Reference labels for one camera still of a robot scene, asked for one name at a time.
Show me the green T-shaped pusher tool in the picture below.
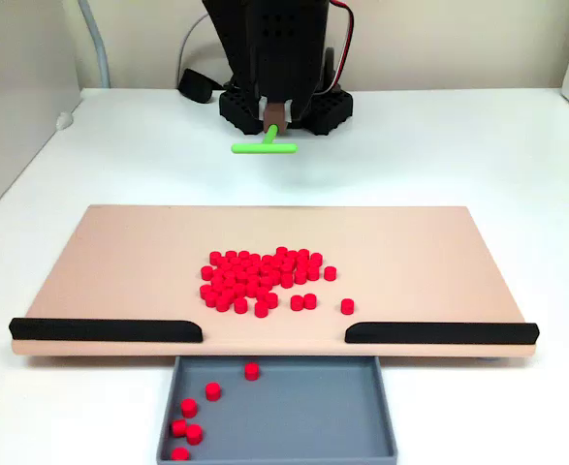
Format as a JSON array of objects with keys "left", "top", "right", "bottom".
[{"left": 230, "top": 99, "right": 299, "bottom": 156}]

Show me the pile of red granules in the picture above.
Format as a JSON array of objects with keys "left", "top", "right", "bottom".
[{"left": 199, "top": 246, "right": 325, "bottom": 319}]

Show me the grey tray container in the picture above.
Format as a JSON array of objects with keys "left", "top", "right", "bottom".
[{"left": 155, "top": 355, "right": 400, "bottom": 465}]

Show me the black clamp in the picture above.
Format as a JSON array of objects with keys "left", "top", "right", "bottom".
[{"left": 176, "top": 68, "right": 219, "bottom": 104}]

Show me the beige board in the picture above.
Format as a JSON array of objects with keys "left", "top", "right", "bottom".
[{"left": 10, "top": 204, "right": 541, "bottom": 362}]

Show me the red black white servo cable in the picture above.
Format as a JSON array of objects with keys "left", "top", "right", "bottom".
[{"left": 329, "top": 0, "right": 356, "bottom": 94}]

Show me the thin grey cable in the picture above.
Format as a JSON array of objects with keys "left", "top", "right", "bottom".
[{"left": 175, "top": 10, "right": 213, "bottom": 91}]

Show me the black edge rail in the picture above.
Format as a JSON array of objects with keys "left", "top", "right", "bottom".
[
  {"left": 344, "top": 321, "right": 541, "bottom": 346},
  {"left": 8, "top": 317, "right": 204, "bottom": 344}
]

